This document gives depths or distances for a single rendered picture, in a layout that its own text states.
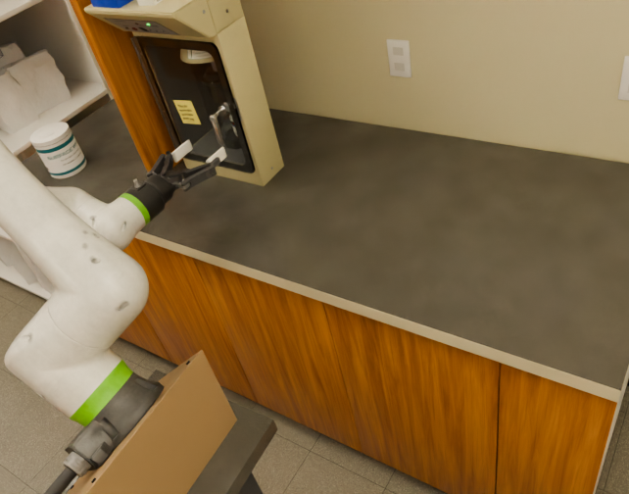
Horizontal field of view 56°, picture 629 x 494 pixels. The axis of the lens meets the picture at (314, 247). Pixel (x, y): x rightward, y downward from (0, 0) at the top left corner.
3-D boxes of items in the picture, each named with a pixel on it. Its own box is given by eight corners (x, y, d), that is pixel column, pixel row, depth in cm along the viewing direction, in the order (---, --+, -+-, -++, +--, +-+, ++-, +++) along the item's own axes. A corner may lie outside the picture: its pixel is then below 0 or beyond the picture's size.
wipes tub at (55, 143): (72, 155, 214) (52, 119, 204) (94, 161, 207) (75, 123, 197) (43, 175, 207) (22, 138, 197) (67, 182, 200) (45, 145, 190)
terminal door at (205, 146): (182, 156, 188) (133, 34, 162) (257, 173, 173) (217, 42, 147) (180, 157, 188) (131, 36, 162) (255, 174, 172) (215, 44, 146)
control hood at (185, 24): (129, 27, 161) (115, -10, 155) (217, 34, 145) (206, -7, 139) (99, 46, 155) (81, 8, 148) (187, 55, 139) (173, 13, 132)
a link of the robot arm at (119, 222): (116, 270, 138) (104, 238, 130) (77, 248, 142) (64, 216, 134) (157, 232, 146) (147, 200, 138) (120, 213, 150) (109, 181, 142)
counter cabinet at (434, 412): (199, 249, 311) (133, 95, 252) (625, 389, 208) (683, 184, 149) (108, 341, 273) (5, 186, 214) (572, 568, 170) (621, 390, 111)
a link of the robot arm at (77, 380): (124, 384, 96) (32, 308, 94) (71, 442, 100) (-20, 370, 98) (153, 349, 109) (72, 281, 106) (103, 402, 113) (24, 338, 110)
